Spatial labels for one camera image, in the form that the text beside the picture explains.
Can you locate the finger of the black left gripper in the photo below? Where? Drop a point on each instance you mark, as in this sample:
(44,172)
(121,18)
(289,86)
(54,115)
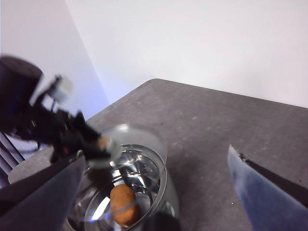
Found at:
(86,130)
(96,154)

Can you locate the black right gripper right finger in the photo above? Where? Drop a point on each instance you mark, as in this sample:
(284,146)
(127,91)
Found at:
(264,197)

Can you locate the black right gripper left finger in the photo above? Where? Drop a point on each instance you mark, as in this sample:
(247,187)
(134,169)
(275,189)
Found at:
(41,202)

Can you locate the glass lid with green knob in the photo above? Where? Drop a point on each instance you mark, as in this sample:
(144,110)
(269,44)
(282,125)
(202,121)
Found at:
(113,146)

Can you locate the brown potato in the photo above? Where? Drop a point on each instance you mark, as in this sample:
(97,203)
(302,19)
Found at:
(124,204)

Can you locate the pale green electric steamer pot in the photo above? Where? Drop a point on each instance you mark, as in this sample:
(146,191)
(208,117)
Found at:
(172,192)

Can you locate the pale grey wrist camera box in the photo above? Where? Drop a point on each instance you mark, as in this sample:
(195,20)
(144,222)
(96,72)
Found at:
(61,90)

